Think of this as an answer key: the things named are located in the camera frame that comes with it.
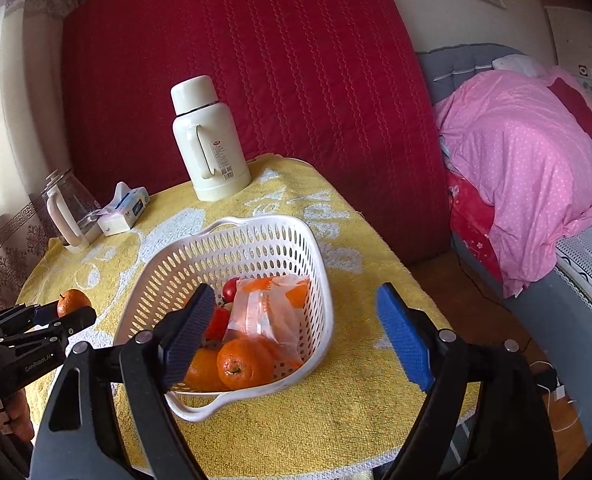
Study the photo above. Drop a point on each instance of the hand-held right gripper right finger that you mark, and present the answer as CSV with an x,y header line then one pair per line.
x,y
406,340

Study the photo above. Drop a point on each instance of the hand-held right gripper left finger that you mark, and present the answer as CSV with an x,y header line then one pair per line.
x,y
191,337

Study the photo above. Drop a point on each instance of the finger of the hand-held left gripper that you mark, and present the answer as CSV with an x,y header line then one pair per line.
x,y
78,321
43,311

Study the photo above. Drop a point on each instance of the orange tangerine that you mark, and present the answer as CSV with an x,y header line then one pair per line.
x,y
241,362
73,302
203,372

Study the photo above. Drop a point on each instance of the small red tomato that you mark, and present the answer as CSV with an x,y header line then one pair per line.
x,y
231,287
218,322

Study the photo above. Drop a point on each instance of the white plastic basket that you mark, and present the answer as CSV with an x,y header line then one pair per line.
x,y
276,240

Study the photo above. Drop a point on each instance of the person's left hand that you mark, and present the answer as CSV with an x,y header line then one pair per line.
x,y
21,415

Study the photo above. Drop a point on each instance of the yellow printed towel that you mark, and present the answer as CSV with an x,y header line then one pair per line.
x,y
376,385

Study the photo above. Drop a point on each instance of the patterned lace curtain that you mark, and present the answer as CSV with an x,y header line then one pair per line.
x,y
6,255

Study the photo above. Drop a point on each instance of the clear bag of tangerines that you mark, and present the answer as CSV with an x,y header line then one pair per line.
x,y
271,310

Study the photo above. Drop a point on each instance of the white tissue pack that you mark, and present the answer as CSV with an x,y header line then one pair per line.
x,y
123,212

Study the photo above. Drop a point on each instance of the red floral sheet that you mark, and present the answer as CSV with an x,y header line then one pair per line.
x,y
473,230

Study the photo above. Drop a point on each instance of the grey patterned bed sheet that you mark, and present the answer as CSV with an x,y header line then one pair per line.
x,y
586,290

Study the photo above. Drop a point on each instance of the cream white thermos jug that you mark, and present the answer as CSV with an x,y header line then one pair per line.
x,y
203,140

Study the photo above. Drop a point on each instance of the pink dotted quilt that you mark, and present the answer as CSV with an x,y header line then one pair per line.
x,y
526,160

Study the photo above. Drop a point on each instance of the grey padded headboard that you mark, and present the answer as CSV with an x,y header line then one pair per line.
x,y
456,67

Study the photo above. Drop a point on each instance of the red quilted mattress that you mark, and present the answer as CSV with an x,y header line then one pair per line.
x,y
276,60

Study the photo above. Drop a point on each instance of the red cloth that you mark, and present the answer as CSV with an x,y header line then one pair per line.
x,y
573,102

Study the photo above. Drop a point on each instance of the white pillow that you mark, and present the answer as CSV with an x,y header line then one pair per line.
x,y
518,65

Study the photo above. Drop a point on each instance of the beige wardrobe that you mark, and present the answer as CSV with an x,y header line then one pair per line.
x,y
586,60

